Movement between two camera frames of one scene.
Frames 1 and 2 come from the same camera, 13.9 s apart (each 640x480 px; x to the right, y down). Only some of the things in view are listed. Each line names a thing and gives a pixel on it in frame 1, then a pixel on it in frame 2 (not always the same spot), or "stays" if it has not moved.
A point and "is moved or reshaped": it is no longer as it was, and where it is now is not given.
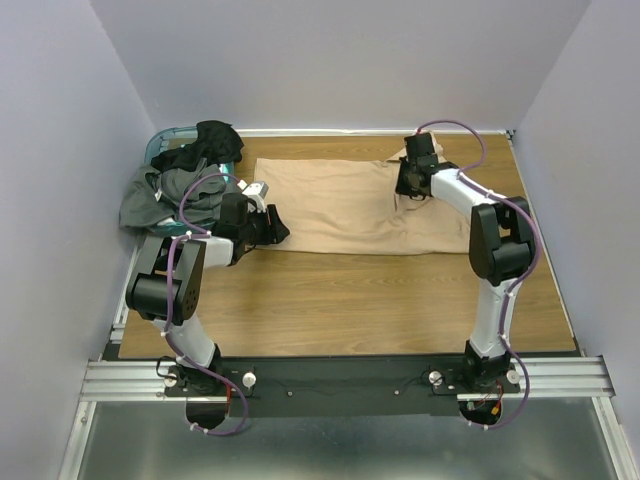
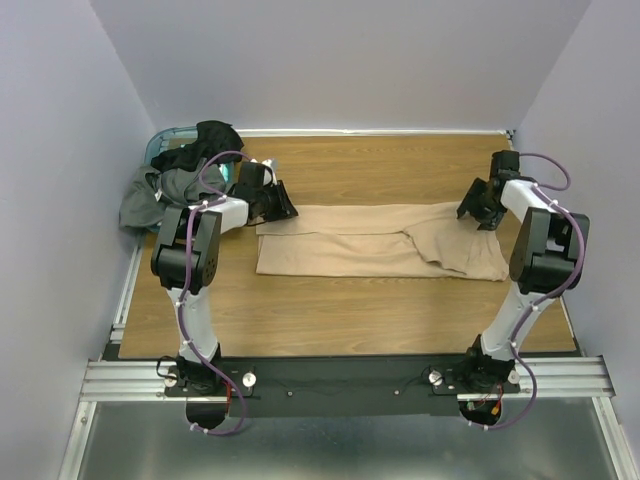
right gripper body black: x=403 y=182 → x=489 y=207
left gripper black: x=274 y=232 → x=284 y=208
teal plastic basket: x=166 y=139 stays
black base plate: x=338 y=387 stays
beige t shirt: x=351 y=206 is moved or reshaped
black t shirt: x=216 y=141 stays
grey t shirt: x=151 y=195 stays
